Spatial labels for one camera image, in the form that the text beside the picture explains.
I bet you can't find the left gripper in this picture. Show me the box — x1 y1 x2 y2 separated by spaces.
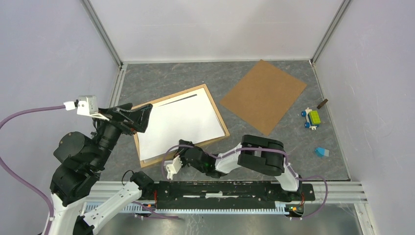
92 101 154 167

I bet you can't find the white mat board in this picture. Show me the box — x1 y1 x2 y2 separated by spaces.
138 87 227 165

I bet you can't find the wooden picture frame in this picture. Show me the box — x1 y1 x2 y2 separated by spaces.
132 84 231 168

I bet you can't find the brown backing board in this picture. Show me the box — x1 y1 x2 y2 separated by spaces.
220 60 307 136

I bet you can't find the sunflower photo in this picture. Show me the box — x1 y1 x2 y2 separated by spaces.
138 94 225 161

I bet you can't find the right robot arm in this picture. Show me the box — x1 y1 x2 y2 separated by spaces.
175 135 302 200

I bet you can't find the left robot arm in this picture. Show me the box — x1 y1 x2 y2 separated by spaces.
44 100 154 235

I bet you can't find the toy car with green block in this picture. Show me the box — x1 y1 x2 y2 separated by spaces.
301 108 321 130

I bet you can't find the blue toy block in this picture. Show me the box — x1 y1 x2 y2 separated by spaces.
314 147 329 158

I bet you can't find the small brown block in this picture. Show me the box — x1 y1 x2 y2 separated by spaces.
317 99 328 109

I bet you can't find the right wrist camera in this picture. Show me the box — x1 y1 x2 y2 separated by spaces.
163 156 183 180

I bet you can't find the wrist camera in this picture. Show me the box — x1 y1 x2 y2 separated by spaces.
63 95 109 121
163 156 183 180

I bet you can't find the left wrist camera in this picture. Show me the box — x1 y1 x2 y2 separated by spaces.
63 95 109 121

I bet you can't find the blue white cable duct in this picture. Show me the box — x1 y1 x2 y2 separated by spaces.
85 202 305 215

